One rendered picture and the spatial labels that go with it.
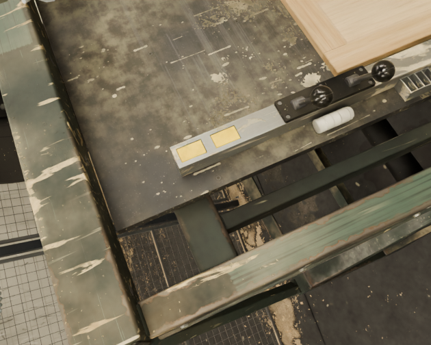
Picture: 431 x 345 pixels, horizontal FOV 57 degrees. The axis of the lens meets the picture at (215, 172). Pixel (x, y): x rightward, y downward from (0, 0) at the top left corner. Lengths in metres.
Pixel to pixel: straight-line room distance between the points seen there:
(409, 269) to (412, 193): 1.71
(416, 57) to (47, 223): 0.77
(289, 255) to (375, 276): 1.92
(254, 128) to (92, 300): 0.41
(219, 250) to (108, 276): 0.22
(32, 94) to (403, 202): 0.69
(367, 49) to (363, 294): 1.93
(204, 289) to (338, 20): 0.65
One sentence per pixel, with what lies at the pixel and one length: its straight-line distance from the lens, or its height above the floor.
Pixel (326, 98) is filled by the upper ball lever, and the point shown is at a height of 1.54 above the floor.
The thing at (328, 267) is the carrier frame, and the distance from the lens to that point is 1.72.
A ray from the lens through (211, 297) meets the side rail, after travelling 0.66.
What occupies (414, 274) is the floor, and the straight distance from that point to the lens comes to 2.45.
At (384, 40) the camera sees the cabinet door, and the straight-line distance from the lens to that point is 0.97.
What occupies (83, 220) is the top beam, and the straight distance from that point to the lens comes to 0.67.
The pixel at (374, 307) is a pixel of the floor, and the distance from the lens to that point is 2.65.
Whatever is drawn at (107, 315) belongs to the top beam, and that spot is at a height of 1.88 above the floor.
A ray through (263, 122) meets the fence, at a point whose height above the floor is 1.54.
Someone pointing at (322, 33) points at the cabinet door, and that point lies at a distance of 0.95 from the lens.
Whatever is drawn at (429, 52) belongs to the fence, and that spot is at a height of 1.22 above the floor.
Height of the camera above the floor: 2.09
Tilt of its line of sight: 38 degrees down
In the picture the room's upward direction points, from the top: 98 degrees counter-clockwise
